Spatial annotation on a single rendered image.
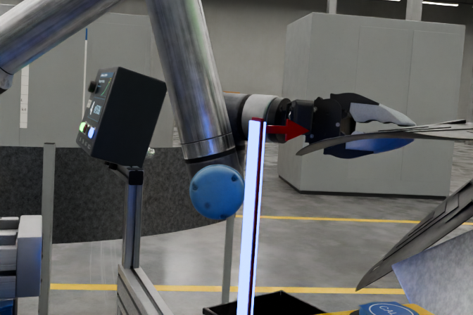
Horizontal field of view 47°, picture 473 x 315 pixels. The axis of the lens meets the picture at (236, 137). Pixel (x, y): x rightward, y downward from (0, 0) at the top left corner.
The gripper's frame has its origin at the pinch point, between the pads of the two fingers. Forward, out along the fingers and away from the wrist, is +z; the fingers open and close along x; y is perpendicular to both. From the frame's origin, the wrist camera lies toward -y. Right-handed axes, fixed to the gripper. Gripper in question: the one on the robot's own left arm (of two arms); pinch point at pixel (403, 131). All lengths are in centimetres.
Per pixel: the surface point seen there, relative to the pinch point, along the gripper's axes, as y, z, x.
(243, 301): -22.5, -9.4, 21.1
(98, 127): 5, -60, 5
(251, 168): -23.9, -9.6, 6.7
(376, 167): 615, -174, 16
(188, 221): 142, -130, 45
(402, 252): 12.7, -1.1, 18.1
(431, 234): 11.2, 3.2, 14.4
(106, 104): 5, -59, 0
